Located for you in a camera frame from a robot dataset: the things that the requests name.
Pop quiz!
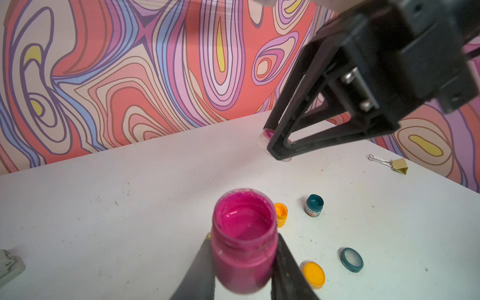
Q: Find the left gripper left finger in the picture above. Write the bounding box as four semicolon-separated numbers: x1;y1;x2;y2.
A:
170;236;216;300

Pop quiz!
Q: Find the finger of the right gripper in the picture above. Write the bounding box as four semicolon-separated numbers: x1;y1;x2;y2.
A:
264;34;345;138

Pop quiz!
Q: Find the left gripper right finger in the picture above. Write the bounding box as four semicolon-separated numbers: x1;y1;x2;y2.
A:
271;234;319;300

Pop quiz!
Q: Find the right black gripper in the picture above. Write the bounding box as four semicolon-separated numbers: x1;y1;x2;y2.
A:
277;1;480;160

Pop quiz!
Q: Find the magenta paint jar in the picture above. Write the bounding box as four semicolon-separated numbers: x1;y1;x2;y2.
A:
211;188;279;295

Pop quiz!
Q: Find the magenta jar lid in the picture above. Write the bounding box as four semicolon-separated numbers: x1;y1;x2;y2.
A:
259;128;296;162

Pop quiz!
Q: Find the orange jar lid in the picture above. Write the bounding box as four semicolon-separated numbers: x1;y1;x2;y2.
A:
300;261;326;290

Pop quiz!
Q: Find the teal jar lid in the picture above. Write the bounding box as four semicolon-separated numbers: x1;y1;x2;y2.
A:
339;247;364;273

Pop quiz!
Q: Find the orange paint jar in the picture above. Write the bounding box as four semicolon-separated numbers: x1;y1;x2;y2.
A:
274;202;288;228

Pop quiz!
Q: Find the teal paint jar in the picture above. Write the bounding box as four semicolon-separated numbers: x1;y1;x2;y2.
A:
304;194;325;218

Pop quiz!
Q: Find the gold binder clip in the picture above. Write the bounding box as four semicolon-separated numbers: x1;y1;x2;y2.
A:
367;154;408;175

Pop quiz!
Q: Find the grey stapler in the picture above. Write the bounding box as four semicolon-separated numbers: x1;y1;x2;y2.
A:
0;249;26;288

